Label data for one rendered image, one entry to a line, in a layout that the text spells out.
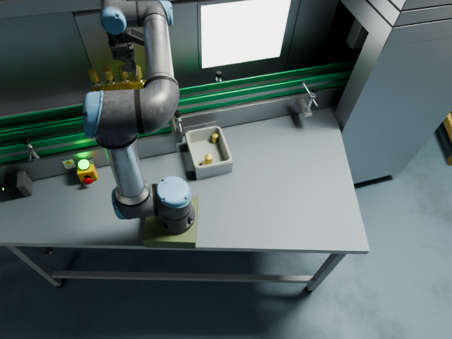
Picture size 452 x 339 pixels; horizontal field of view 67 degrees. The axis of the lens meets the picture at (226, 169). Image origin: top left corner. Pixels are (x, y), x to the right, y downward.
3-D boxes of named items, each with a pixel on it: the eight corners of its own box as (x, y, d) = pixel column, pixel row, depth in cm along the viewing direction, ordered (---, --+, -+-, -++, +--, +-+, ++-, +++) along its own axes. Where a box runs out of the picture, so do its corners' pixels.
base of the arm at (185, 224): (197, 231, 135) (197, 221, 126) (158, 236, 132) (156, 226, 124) (193, 197, 142) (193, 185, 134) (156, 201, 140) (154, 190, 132)
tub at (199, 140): (219, 136, 171) (219, 124, 164) (232, 171, 159) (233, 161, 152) (185, 142, 168) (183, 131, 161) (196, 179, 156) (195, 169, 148)
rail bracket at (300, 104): (299, 106, 182) (309, 72, 163) (313, 129, 172) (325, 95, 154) (291, 107, 181) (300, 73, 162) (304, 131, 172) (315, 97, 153)
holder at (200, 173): (216, 129, 174) (216, 118, 168) (231, 172, 159) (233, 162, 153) (183, 135, 171) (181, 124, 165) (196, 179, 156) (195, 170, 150)
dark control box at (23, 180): (33, 181, 152) (24, 169, 145) (32, 196, 148) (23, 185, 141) (13, 184, 150) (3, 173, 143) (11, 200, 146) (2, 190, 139)
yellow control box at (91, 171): (97, 168, 157) (92, 158, 151) (98, 181, 153) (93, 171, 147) (81, 171, 156) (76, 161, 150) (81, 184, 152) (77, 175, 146)
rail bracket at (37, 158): (43, 156, 145) (29, 135, 134) (43, 170, 141) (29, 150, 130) (33, 158, 144) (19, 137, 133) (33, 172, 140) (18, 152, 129)
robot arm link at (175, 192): (193, 218, 127) (193, 201, 115) (156, 222, 125) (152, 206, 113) (189, 190, 133) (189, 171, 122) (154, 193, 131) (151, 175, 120)
